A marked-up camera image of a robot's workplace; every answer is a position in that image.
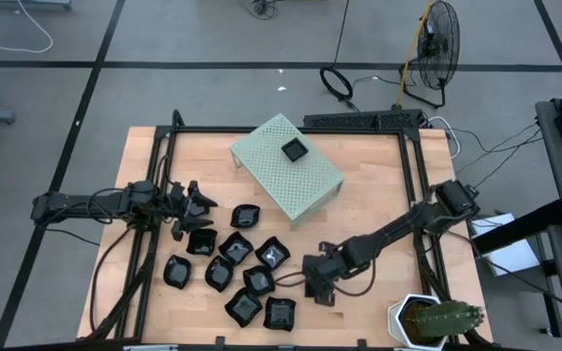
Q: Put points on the pale green perforated metal shelf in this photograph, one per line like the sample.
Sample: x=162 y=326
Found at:
x=305 y=190

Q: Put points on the green cactus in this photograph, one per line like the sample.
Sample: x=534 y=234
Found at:
x=444 y=319

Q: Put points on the black leaf-shaped mini plate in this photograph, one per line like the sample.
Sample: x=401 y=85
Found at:
x=245 y=216
x=177 y=272

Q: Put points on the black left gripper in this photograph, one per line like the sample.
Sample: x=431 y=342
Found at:
x=178 y=205

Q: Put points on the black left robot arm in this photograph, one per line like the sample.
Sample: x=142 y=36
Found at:
x=81 y=205

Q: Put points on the black aluminium table frame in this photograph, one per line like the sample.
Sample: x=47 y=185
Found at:
x=203 y=129

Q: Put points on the black perforated metal box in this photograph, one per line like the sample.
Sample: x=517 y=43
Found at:
x=359 y=120

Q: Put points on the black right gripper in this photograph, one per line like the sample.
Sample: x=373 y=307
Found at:
x=322 y=265

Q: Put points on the black floor fan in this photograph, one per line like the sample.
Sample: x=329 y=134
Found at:
x=437 y=49

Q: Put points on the white hexagonal plant pot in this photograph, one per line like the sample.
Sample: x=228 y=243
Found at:
x=395 y=317

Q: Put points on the black rounded square mini plate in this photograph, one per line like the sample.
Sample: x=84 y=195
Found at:
x=258 y=281

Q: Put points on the grey furniture base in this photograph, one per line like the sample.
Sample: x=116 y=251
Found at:
x=27 y=4

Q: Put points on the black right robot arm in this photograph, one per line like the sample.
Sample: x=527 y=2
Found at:
x=393 y=226

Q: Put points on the small square black plate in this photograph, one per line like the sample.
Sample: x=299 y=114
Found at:
x=294 y=149

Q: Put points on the black cart beam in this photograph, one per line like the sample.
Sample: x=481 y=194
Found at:
x=520 y=226

